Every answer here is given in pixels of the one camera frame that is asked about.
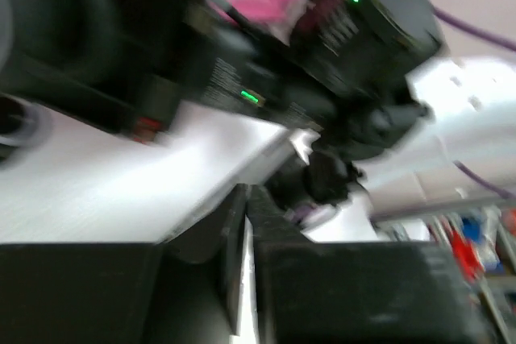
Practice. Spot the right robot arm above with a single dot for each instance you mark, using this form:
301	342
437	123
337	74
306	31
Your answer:
340	67

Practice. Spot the pink hard-shell suitcase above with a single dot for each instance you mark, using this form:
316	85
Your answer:
124	66

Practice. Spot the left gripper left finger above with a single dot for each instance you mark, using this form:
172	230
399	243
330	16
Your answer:
185	290

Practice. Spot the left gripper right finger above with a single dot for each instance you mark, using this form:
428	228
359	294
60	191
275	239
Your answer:
359	292

